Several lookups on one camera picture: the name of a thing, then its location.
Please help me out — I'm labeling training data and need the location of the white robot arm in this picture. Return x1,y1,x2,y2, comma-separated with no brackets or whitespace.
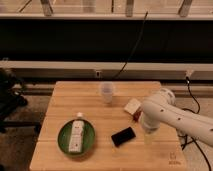
139,88,213,147

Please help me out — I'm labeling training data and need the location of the green round plate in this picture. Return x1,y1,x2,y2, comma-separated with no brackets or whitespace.
57,119,96,158

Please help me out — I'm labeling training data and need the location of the black hanging cable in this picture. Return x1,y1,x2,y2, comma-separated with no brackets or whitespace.
111,11,150,82

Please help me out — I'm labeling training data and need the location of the clear plastic cup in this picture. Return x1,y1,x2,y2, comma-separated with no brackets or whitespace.
99,82,115,104

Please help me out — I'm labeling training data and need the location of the black office chair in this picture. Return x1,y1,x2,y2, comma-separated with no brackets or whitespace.
0,68,42,134

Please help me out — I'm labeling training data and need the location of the white plastic bottle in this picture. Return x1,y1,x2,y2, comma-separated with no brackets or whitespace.
68,113,84,153

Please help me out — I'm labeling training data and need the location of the white sponge block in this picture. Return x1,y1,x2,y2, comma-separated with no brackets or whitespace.
124,98,141,115

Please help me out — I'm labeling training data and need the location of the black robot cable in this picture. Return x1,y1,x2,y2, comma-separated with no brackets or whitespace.
176,76,213,171

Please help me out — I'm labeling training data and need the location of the reddish brown oblong object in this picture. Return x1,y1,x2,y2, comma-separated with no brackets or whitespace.
133,111,142,122

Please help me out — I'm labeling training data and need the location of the wall power outlet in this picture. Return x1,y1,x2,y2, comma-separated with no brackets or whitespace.
95,70,101,78

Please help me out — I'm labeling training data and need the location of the black rectangular eraser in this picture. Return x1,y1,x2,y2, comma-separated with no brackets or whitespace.
111,127,136,147

